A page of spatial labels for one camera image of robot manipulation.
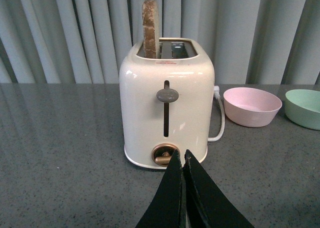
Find green bowl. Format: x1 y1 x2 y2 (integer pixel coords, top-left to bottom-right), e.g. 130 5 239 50
284 89 320 130

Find white toaster power cable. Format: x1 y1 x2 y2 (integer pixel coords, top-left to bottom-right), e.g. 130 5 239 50
207 85 226 142

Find brown bread slice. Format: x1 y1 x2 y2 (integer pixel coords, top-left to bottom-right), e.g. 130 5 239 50
142 0 160 59

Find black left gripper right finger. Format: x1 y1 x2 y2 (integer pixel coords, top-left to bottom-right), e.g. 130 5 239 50
183 150 253 227

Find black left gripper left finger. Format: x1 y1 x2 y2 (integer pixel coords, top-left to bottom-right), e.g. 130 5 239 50
136 151 184 227

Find grey vertical blinds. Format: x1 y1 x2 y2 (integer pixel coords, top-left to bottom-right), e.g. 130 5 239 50
0 0 320 84

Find cream two-slot toaster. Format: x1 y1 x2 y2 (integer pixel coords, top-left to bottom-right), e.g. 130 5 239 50
119 38 215 169

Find pink bowl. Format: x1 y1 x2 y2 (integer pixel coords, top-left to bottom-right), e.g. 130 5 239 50
223 87 282 128

